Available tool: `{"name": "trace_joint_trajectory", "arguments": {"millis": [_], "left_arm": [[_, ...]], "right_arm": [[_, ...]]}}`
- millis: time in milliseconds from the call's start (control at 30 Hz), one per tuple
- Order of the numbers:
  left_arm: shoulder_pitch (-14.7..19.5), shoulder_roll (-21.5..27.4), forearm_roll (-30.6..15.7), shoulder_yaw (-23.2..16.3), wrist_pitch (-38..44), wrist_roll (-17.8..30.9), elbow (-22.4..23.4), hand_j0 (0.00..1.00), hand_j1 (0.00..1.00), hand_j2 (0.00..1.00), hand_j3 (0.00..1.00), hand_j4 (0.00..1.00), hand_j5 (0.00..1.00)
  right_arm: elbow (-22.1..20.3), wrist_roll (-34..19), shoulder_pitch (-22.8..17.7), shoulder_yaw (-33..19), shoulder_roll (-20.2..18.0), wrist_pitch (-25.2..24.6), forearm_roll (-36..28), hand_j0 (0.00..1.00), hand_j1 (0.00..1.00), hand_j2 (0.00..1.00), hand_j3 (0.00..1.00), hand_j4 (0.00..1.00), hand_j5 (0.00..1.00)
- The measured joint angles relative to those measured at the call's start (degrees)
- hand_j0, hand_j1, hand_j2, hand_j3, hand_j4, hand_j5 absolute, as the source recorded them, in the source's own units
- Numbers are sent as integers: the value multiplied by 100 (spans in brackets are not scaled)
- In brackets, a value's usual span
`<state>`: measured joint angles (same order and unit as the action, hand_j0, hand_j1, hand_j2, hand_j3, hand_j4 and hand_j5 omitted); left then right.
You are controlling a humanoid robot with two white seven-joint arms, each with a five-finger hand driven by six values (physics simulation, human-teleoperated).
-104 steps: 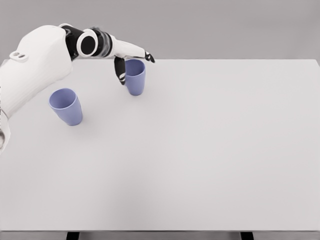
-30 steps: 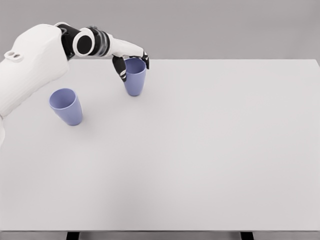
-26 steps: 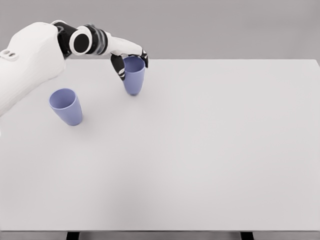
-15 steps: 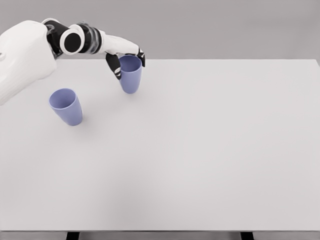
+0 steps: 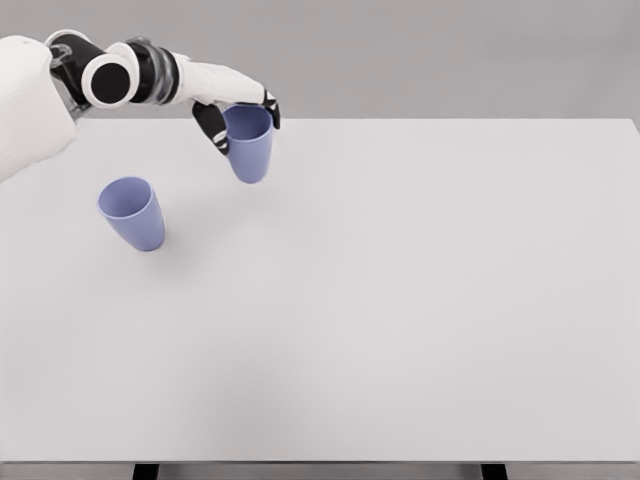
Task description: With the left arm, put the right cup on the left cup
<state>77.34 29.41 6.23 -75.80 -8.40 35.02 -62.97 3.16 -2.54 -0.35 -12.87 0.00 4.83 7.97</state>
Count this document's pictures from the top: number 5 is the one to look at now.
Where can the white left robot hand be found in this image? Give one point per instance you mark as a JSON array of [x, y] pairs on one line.
[[225, 84]]

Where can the blue plastic cup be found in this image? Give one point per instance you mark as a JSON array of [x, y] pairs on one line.
[[135, 215], [248, 145]]

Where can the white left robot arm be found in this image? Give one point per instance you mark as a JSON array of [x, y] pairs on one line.
[[30, 120]]

